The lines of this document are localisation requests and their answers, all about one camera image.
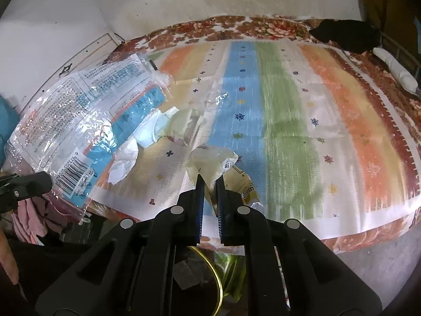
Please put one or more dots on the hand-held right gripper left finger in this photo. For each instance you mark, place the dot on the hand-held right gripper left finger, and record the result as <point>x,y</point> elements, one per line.
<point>200,210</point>

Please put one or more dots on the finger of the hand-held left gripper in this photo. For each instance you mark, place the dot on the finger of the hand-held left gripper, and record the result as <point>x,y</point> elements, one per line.
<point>31,184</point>

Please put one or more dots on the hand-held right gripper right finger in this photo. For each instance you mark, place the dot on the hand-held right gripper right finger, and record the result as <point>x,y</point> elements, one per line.
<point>219,210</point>

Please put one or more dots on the pale yellow plastic wrapper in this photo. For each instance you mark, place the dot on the pale yellow plastic wrapper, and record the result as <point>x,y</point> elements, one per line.
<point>210,161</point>

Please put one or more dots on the clear printed plastic bag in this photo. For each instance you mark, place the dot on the clear printed plastic bag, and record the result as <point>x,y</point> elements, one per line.
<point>65,105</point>

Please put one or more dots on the pink cloth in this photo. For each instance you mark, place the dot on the pink cloth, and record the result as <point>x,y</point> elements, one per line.
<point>29,219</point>

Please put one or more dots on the teal cloth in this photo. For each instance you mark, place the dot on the teal cloth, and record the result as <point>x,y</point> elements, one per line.
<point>8,125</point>

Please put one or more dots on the yellow green plastic bag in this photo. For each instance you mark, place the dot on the yellow green plastic bag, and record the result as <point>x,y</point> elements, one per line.
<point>230,279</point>

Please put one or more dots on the cream crumpled tissue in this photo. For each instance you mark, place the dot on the cream crumpled tissue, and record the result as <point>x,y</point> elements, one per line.
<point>181,123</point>

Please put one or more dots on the white crumpled tissue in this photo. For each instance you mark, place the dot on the white crumpled tissue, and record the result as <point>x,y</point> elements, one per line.
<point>123,161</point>

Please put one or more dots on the pale blue crumpled tissue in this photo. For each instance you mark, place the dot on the pale blue crumpled tissue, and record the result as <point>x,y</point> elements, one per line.
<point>148,131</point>

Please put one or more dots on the striped colourful mat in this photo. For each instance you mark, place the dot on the striped colourful mat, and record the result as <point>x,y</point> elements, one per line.
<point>283,112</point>

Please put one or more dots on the white headboard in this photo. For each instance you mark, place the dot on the white headboard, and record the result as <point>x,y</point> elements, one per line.
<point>75,59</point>

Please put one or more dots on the black cloth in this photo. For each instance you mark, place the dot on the black cloth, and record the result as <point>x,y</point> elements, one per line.
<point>348,34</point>

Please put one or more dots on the white rolled cloth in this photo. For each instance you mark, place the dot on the white rolled cloth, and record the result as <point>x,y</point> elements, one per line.
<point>396,67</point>

